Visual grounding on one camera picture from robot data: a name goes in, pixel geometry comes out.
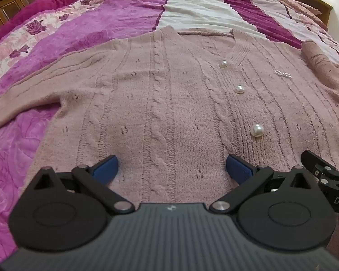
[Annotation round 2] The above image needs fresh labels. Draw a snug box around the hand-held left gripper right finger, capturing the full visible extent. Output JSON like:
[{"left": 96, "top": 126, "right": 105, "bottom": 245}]
[{"left": 210, "top": 154, "right": 318, "bottom": 213}]

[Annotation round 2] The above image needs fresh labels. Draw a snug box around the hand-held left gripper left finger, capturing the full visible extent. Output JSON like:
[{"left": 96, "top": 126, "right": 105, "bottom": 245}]
[{"left": 31, "top": 155, "right": 135, "bottom": 214}]

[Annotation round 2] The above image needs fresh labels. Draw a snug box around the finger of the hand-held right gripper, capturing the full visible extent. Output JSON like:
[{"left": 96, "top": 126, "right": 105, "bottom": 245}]
[{"left": 301, "top": 150, "right": 339, "bottom": 188}]

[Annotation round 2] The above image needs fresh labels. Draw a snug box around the pink knit cardigan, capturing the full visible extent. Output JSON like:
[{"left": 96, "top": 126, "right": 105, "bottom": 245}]
[{"left": 0, "top": 25, "right": 339, "bottom": 262}]

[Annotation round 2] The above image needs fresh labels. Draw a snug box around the pink crochet-trimmed cloth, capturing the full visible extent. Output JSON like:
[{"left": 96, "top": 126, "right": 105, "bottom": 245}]
[{"left": 257, "top": 0, "right": 330, "bottom": 31}]

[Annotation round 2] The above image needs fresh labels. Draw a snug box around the purple floral bedspread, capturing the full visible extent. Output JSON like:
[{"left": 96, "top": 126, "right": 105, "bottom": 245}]
[{"left": 0, "top": 0, "right": 339, "bottom": 266}]

